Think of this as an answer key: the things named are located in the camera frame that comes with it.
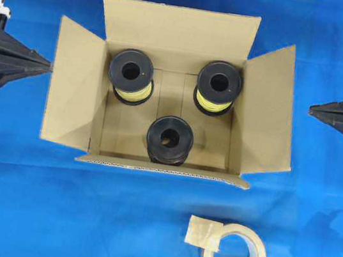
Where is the beige packing tape roll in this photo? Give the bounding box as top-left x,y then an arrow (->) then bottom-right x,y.
185,215 -> 267,257

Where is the black wire spool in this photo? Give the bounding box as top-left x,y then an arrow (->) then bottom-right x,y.
146,116 -> 194,166

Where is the brown cardboard box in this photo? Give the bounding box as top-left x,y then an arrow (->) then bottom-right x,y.
40,0 -> 296,189

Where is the yellow wire spool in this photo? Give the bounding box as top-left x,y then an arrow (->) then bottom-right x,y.
108,49 -> 155,106
193,61 -> 243,116

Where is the right yellow wire spool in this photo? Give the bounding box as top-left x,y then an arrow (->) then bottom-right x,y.
193,61 -> 243,116

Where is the left yellow wire spool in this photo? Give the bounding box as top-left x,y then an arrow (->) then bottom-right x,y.
108,49 -> 155,106

